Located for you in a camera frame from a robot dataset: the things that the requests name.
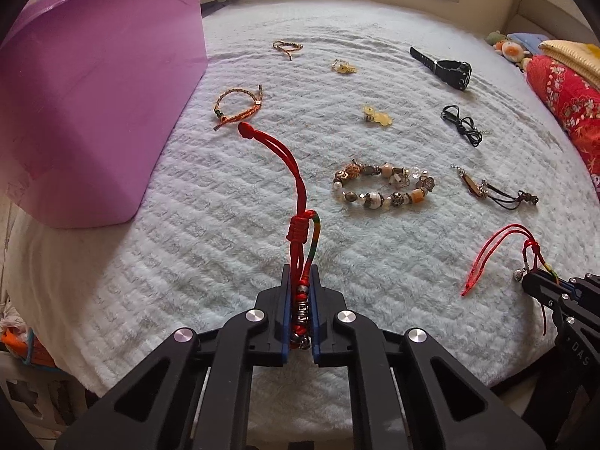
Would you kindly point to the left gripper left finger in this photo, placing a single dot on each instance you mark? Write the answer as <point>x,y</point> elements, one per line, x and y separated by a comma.
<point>193,390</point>

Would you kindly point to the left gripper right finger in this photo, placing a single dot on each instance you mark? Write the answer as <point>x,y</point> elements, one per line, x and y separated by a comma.
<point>407,391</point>

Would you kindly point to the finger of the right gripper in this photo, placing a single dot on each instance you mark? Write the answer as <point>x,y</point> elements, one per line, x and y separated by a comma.
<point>543,287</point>
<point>587,289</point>

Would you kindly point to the red floral quilt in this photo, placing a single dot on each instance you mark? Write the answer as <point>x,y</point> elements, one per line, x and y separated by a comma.
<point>574,104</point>

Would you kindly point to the pile of white clothes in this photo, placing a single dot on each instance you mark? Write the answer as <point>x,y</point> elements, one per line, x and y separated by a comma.
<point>11,319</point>

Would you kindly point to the light blue quilted blanket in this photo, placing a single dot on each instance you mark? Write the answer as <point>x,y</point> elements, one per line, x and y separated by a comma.
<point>404,209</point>

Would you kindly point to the yellow pillow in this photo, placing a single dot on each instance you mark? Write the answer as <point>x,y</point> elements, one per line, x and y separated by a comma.
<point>584,59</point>

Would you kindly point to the black wrist watch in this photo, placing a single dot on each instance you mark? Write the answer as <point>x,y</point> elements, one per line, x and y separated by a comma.
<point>456,74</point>

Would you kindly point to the yellow flower charm near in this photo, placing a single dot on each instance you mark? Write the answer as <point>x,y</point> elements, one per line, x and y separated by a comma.
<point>373,116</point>

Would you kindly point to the small plush toys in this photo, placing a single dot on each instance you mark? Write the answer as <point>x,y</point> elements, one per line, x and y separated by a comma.
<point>510,50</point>

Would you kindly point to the purple plastic tub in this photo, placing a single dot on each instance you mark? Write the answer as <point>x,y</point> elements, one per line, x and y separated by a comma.
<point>90,93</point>

